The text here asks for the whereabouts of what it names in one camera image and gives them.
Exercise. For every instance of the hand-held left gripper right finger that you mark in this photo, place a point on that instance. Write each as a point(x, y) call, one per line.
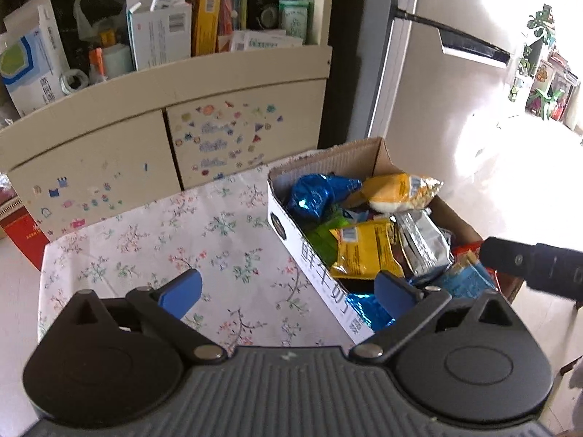
point(389, 293)

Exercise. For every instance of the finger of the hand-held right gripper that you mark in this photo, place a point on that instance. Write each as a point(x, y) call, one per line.
point(508, 257)

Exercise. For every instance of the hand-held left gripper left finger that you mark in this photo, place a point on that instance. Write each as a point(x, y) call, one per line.
point(182, 289)

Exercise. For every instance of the blue foil snack bag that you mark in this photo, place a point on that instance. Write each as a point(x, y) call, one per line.
point(364, 312)
point(314, 195)

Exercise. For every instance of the blue snack packet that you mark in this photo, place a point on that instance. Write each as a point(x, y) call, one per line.
point(471, 275)

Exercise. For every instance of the orange red snack packet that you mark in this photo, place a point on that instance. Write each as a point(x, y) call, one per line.
point(467, 248)

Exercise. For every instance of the yellow snack packet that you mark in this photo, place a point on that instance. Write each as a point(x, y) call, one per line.
point(364, 246)

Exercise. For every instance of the silver snack packet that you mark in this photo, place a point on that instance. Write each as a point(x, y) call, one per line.
point(423, 241)

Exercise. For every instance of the green snack packet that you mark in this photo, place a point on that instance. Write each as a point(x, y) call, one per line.
point(321, 243)

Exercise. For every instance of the yellow bread packet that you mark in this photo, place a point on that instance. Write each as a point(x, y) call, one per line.
point(401, 191)

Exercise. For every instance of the white printed cardboard box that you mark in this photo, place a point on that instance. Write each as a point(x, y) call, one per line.
point(284, 218)

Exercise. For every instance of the floral tablecloth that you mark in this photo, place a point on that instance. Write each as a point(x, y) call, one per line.
point(136, 236)

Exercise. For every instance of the wooden cabinet with stickers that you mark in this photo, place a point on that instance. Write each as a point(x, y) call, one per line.
point(100, 145)

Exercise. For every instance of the red patterned box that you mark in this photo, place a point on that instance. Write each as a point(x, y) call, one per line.
point(22, 236)

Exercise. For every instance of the white refrigerator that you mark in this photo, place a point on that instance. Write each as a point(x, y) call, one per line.
point(432, 100)

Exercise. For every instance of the clear tape roll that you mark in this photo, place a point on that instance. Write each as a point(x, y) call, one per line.
point(73, 80)

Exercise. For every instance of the green plant stickers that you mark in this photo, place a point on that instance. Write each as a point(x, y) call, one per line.
point(539, 22)

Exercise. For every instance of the white roll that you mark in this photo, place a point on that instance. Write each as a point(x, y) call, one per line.
point(116, 59)

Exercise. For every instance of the white box with barcode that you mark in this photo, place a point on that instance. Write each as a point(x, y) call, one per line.
point(155, 36)

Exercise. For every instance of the flat white box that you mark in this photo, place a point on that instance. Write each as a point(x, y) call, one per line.
point(264, 41)

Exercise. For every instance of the yellow box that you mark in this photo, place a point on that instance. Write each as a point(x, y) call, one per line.
point(205, 27)

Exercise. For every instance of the white blue carton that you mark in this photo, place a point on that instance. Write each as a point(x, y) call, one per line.
point(27, 63)

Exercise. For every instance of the dark glass jar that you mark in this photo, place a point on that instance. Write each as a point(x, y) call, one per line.
point(268, 16)

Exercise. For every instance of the colourful pen pack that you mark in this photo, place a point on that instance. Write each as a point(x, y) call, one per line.
point(232, 4)

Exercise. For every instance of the green glass bottle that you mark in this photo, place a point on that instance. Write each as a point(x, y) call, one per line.
point(294, 18)

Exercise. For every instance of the clear plastic bag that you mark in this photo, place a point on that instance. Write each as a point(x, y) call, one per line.
point(98, 4)

